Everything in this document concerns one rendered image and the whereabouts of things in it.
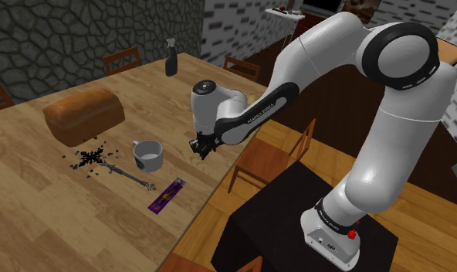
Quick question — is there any black robot stand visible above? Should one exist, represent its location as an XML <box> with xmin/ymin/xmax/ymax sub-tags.
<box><xmin>210</xmin><ymin>160</ymin><xmax>400</xmax><ymax>272</ymax></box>

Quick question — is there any black spray bottle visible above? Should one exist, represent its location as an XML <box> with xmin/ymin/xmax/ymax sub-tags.
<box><xmin>164</xmin><ymin>37</ymin><xmax>178</xmax><ymax>78</ymax></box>

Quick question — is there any wooden dining table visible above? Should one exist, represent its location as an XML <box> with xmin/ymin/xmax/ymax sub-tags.
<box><xmin>0</xmin><ymin>52</ymin><xmax>269</xmax><ymax>272</ymax></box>

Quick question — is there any white side table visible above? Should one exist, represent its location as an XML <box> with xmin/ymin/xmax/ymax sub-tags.
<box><xmin>264</xmin><ymin>5</ymin><xmax>306</xmax><ymax>50</ymax></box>

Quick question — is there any grey mug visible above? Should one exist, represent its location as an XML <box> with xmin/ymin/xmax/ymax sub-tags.
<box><xmin>131</xmin><ymin>139</ymin><xmax>164</xmax><ymax>173</ymax></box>

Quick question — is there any black ornate sceptre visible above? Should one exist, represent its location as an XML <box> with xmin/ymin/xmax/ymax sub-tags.
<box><xmin>69</xmin><ymin>136</ymin><xmax>157</xmax><ymax>192</ymax></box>

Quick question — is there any purple flat packet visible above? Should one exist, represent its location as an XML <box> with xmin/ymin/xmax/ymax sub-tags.
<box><xmin>147</xmin><ymin>176</ymin><xmax>188</xmax><ymax>216</ymax></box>

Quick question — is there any brown wall picture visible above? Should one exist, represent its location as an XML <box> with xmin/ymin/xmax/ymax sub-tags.
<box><xmin>342</xmin><ymin>0</ymin><xmax>382</xmax><ymax>25</ymax></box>

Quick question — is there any brown bread loaf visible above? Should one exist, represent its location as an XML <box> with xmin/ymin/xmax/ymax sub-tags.
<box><xmin>42</xmin><ymin>87</ymin><xmax>127</xmax><ymax>148</ymax></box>

